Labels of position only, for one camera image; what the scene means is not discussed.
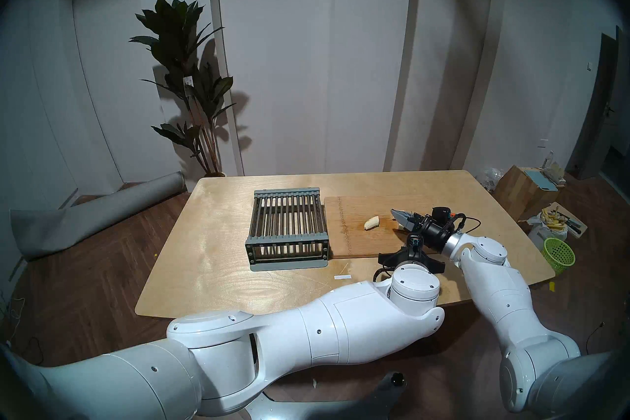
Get green plastic basket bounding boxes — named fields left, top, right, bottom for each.
left=543, top=237, right=575, bottom=274

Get white plastic bag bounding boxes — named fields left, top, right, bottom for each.
left=475, top=168, right=503, bottom=191

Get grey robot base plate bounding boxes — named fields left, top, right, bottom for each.
left=249, top=372, right=407, bottom=420

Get rolled grey floor mat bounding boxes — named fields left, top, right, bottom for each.
left=10, top=171, right=188, bottom=261

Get light blue plastic board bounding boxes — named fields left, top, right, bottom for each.
left=522, top=167, right=559, bottom=191

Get black floor cable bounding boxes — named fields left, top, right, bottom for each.
left=585, top=322, right=606, bottom=357

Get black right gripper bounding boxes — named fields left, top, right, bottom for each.
left=390, top=209, right=463, bottom=252

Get tall green potted plant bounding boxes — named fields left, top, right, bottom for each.
left=129, top=0, right=236, bottom=177

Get yellow banana peels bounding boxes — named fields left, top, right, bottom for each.
left=540, top=208, right=567, bottom=228

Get brown open door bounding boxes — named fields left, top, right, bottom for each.
left=566, top=25, right=630, bottom=181

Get white trash bag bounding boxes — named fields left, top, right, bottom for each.
left=527, top=215, right=567, bottom=250

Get grey metal dish rack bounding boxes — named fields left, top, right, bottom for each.
left=245, top=187, right=329, bottom=272

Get wooden box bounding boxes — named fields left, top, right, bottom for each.
left=492, top=165, right=559, bottom=223

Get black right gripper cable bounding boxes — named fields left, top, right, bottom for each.
left=450, top=212, right=483, bottom=235

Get wooden cutting board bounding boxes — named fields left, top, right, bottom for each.
left=324, top=195, right=455, bottom=259

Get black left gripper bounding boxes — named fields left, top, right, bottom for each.
left=378, top=247, right=446, bottom=273

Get small wooden tray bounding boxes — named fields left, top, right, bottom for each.
left=534, top=202, right=588, bottom=236

